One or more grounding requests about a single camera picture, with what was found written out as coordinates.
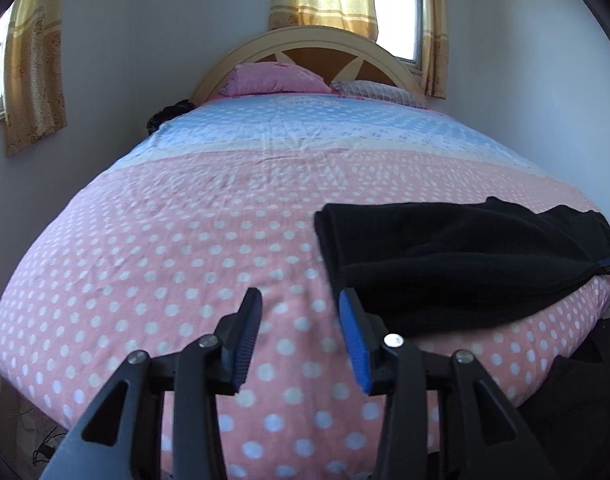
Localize wide yellow patterned curtain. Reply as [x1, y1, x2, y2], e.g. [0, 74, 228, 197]
[2, 0, 68, 157]

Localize black cable on floor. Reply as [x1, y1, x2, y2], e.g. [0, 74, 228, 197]
[32, 425, 68, 461]

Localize striped pillow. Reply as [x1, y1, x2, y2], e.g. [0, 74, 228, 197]
[330, 80, 428, 109]

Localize pink pillow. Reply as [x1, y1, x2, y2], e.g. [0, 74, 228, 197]
[219, 61, 333, 98]

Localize narrow yellow curtain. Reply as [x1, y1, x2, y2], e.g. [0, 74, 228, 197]
[420, 0, 450, 100]

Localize cream wooden headboard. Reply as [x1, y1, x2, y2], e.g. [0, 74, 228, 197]
[190, 25, 426, 107]

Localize pink polka-dot bed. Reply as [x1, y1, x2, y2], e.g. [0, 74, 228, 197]
[0, 94, 610, 480]

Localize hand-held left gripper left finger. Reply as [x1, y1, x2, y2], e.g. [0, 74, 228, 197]
[37, 287, 264, 480]

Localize white framed window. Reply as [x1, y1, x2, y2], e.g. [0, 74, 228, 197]
[372, 0, 426, 73]

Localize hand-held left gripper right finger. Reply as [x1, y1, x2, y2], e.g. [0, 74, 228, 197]
[337, 287, 561, 480]

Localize person's dark clothing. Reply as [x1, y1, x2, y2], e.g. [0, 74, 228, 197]
[515, 317, 610, 480]

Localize black pants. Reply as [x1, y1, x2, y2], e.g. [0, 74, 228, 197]
[314, 196, 610, 341]

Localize dark bundle beside bed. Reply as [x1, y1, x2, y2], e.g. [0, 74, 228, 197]
[146, 100, 196, 136]

